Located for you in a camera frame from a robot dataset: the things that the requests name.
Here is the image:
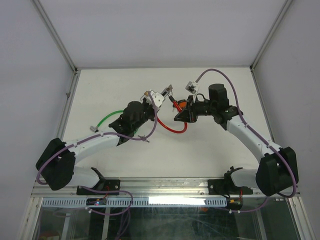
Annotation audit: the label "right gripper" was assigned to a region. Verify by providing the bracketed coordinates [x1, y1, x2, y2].
[173, 95, 216, 124]

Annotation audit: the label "orange black padlock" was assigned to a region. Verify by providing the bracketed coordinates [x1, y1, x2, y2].
[177, 99, 187, 109]

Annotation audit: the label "red cable lock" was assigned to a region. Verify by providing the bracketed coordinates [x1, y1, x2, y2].
[157, 87, 188, 134]

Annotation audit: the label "green cable lock keys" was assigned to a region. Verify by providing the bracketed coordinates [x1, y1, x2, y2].
[138, 135, 150, 143]

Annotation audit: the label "green cable lock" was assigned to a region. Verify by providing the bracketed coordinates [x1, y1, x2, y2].
[89, 110, 123, 133]

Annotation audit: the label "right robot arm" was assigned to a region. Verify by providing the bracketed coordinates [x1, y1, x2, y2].
[174, 82, 299, 197]

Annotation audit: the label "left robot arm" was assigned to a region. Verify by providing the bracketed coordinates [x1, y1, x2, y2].
[35, 97, 163, 195]

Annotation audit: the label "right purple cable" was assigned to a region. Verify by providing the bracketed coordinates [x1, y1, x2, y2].
[194, 68, 298, 213]

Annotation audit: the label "purple cable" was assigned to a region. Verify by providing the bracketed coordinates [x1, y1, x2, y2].
[194, 68, 298, 213]
[36, 91, 159, 186]

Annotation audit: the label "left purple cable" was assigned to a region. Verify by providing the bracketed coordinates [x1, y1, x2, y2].
[36, 91, 159, 186]

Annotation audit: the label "aluminium mounting rail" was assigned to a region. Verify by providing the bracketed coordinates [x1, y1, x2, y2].
[32, 176, 300, 198]

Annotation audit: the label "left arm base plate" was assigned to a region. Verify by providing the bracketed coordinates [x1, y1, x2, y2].
[76, 179, 121, 196]

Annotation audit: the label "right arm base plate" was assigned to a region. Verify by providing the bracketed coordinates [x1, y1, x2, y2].
[207, 178, 253, 198]

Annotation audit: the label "slotted cable duct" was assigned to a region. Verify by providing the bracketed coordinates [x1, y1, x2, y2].
[42, 196, 227, 208]

